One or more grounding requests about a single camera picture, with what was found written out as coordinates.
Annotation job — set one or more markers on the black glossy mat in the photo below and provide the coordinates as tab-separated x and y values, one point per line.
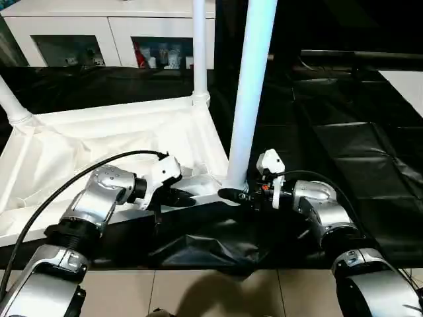
347	148

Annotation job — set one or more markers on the flat white board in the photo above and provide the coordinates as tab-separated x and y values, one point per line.
406	89

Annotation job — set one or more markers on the red bottle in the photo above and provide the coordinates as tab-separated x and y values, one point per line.
142	57

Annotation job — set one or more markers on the white plastic table top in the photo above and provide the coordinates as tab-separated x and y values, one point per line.
99	132

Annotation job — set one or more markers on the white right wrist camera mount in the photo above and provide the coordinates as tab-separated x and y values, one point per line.
271	158

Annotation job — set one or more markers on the white cup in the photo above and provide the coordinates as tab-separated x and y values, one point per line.
152	62

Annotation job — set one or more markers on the white glass-door cabinet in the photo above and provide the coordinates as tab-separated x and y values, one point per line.
115	23

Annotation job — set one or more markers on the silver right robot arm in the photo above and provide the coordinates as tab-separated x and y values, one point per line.
320	195

